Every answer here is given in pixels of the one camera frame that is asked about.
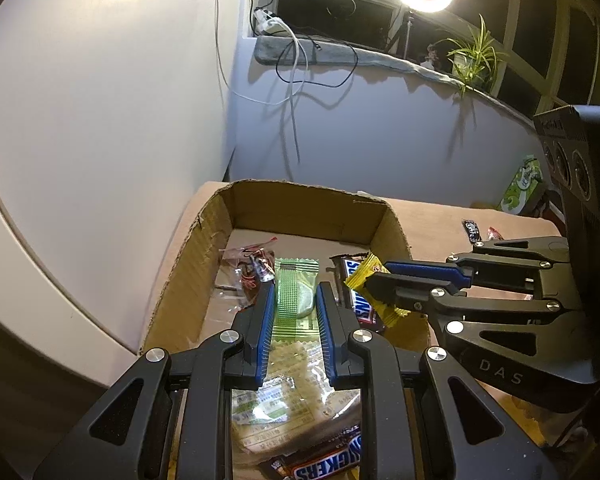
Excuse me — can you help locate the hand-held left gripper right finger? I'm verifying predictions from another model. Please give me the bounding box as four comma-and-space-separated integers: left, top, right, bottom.
315, 282, 561, 480

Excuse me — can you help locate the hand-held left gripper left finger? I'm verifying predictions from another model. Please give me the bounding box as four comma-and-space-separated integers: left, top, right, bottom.
32, 282, 276, 480

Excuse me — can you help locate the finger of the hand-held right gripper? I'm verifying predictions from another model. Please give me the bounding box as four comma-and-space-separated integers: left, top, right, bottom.
385, 236, 573, 296
370, 272, 591, 361

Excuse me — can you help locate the brown chocolate bar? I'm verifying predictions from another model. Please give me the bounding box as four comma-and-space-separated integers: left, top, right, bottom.
328, 252, 388, 333
257, 432, 363, 480

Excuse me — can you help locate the yellow candy packet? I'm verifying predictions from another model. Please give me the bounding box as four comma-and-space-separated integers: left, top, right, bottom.
344, 252, 411, 328

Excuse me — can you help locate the green candy packet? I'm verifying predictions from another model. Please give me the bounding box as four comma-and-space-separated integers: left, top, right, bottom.
272, 257, 321, 343

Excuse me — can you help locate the small black snack packet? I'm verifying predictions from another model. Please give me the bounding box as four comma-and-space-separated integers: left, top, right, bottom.
461, 219, 483, 246

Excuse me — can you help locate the red-patterned clear packet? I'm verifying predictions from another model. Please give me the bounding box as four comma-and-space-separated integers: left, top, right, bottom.
215, 242, 281, 311

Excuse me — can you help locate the clear cracker packet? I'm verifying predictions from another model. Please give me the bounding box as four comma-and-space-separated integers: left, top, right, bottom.
230, 340, 363, 466

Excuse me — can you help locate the brown cardboard box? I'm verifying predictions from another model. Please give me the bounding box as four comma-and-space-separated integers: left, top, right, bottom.
139, 179, 431, 480

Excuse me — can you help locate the green snack bag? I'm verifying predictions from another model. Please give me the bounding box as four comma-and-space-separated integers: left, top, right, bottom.
500, 154, 546, 216

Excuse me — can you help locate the potted spider plant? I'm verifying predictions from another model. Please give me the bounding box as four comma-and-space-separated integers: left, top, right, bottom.
435, 14, 508, 98

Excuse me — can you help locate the grey window sill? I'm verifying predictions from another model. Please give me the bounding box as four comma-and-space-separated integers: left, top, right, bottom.
254, 35, 536, 131

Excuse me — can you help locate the white cabinet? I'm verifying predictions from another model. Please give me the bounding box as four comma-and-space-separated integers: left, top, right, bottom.
0, 0, 241, 396

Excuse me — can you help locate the white power strip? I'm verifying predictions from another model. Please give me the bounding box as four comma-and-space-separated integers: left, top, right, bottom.
252, 7, 288, 36

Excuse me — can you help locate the white charging cable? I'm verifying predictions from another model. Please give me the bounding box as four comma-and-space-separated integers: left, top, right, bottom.
227, 25, 311, 163

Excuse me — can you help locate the black cable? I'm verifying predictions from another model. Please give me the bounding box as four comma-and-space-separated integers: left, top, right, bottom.
249, 0, 358, 88

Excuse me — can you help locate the long white cable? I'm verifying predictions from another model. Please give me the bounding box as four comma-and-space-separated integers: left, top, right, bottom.
214, 0, 301, 106

